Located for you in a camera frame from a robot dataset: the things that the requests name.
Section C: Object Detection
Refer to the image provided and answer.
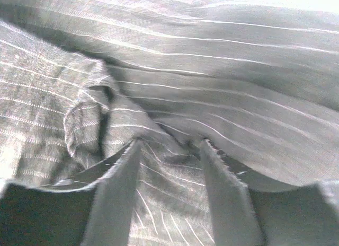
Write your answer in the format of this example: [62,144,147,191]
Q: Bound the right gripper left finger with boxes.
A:
[1,140,140,245]

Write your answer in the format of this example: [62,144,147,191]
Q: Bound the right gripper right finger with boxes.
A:
[200,140,338,245]

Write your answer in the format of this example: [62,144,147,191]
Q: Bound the dark striped long sleeve shirt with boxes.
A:
[1,0,338,245]

